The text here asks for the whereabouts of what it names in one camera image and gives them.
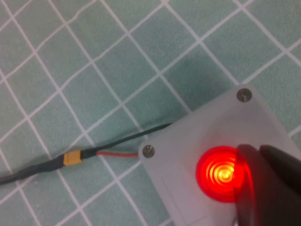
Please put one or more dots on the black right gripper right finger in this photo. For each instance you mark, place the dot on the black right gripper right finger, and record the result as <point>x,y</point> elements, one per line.
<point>282,164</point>

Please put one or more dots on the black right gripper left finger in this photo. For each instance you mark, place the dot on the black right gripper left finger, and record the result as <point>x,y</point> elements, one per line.
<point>256,202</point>

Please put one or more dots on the red illuminated push button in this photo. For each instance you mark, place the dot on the red illuminated push button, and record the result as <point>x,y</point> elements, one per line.
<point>214,174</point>

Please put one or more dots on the silver box screw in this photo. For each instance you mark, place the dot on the silver box screw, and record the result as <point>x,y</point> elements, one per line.
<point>148,151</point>
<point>244,95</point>

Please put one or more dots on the green checkered tablecloth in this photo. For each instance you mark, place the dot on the green checkered tablecloth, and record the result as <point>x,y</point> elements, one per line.
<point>98,70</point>

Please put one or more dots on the white switch box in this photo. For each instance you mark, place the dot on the white switch box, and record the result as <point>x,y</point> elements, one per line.
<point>188,131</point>

